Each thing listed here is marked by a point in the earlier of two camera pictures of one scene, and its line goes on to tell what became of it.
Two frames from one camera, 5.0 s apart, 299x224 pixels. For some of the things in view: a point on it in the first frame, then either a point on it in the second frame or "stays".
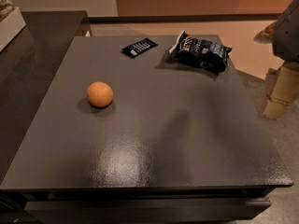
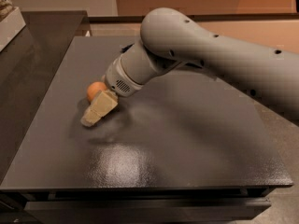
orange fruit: (99, 94) stays
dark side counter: (29, 67) stays
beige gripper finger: (284, 91) -> (118, 79)
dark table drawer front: (55, 212) stays
